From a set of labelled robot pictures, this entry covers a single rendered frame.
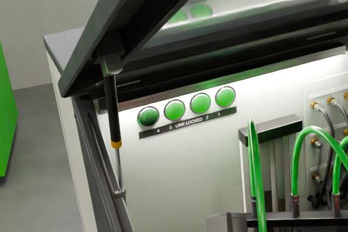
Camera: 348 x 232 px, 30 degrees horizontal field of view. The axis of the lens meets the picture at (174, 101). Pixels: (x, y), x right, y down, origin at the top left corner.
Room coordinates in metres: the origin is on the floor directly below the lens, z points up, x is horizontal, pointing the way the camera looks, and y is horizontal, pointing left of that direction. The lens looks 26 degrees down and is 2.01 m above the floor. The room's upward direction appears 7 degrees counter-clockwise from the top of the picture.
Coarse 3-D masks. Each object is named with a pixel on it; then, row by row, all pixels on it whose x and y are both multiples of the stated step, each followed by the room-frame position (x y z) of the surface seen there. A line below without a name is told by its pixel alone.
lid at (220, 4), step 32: (128, 0) 0.75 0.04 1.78; (160, 0) 0.71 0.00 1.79; (192, 0) 0.75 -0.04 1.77; (224, 0) 0.80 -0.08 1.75; (256, 0) 0.86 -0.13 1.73; (288, 0) 0.93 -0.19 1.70; (320, 0) 1.02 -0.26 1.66; (96, 32) 0.74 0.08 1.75; (128, 32) 0.88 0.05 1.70; (160, 32) 0.90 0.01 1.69; (192, 32) 0.97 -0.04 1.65; (224, 32) 1.07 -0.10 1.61; (256, 32) 1.17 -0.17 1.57; (288, 32) 1.18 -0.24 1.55; (320, 32) 1.34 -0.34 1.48; (96, 64) 1.12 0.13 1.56; (128, 64) 1.09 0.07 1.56; (160, 64) 1.11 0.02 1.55; (192, 64) 1.26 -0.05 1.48; (64, 96) 1.21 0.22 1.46
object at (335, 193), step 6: (342, 144) 1.15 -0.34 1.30; (336, 156) 1.18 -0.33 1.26; (336, 162) 1.18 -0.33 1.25; (336, 168) 1.18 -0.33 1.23; (336, 174) 1.18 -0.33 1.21; (336, 180) 1.18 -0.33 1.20; (336, 186) 1.18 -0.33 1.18; (336, 192) 1.18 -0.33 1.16; (336, 198) 1.18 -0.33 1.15; (336, 204) 1.18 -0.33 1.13; (336, 210) 1.18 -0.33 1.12
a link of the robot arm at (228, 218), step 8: (208, 216) 0.82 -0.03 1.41; (216, 216) 0.81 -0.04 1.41; (224, 216) 0.80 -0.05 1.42; (232, 216) 0.81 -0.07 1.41; (240, 216) 0.82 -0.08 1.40; (208, 224) 0.81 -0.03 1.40; (216, 224) 0.80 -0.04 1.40; (224, 224) 0.79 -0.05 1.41; (232, 224) 0.80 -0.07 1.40; (240, 224) 0.81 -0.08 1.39
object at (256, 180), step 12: (252, 120) 1.09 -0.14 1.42; (252, 132) 1.04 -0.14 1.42; (252, 144) 1.01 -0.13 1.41; (252, 156) 0.98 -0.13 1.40; (252, 168) 1.21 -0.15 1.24; (252, 180) 1.21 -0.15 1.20; (252, 192) 1.21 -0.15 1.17; (264, 204) 0.90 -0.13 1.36; (264, 216) 0.89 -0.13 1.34; (264, 228) 0.87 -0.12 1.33
